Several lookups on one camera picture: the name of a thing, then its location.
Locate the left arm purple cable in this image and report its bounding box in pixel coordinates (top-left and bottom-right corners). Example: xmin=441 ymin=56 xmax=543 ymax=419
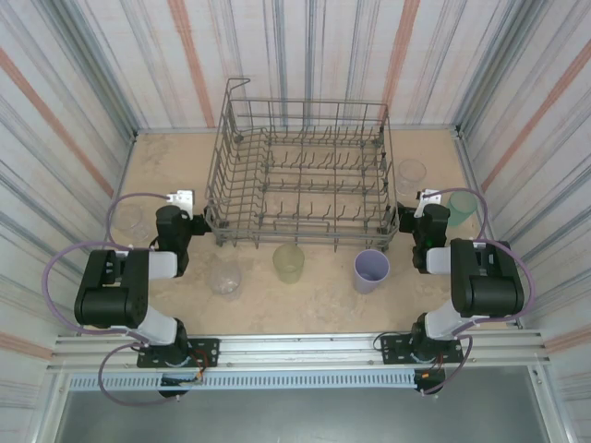
xmin=42 ymin=191 xmax=181 ymax=407

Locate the grey metal panel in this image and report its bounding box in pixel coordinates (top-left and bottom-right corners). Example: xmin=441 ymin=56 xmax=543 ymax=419
xmin=34 ymin=368 xmax=553 ymax=443

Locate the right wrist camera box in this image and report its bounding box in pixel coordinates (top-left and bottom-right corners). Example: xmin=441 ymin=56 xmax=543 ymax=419
xmin=414 ymin=187 xmax=443 ymax=218

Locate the teal frosted plastic cup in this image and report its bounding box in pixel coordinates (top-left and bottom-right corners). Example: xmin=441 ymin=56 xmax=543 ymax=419
xmin=446 ymin=190 xmax=476 ymax=228

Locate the grey wire dish rack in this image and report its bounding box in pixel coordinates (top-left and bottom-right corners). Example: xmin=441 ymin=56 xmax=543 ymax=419
xmin=204 ymin=77 xmax=401 ymax=254

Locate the aluminium mounting rail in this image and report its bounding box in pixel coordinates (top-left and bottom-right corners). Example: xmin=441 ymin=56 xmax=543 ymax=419
xmin=45 ymin=329 xmax=553 ymax=373

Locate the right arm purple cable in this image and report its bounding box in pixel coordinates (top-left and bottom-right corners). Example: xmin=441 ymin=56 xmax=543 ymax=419
xmin=420 ymin=186 xmax=537 ymax=397

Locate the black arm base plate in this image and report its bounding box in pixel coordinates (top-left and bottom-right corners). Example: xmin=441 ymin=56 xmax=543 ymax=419
xmin=380 ymin=332 xmax=464 ymax=365
xmin=137 ymin=338 xmax=221 ymax=369

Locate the clear rounded tumbler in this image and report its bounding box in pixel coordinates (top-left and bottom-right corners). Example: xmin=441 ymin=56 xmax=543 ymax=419
xmin=208 ymin=257 xmax=243 ymax=302

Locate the white slotted cable duct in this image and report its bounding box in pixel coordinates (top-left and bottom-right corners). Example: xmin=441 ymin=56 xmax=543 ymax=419
xmin=66 ymin=371 xmax=419 ymax=392

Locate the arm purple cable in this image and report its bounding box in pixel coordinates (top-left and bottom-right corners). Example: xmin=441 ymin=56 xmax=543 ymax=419
xmin=420 ymin=186 xmax=537 ymax=397
xmin=42 ymin=191 xmax=181 ymax=407

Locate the yellow frosted plastic cup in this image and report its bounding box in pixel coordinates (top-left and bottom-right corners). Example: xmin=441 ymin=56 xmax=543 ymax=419
xmin=271 ymin=243 xmax=306 ymax=285

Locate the aluminium side profile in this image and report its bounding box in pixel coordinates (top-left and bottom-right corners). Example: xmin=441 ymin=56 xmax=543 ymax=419
xmin=76 ymin=130 xmax=139 ymax=337
xmin=453 ymin=123 xmax=525 ymax=331

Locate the lilac plastic cup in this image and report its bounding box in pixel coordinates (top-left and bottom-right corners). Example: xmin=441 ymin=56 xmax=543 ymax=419
xmin=354 ymin=249 xmax=392 ymax=294

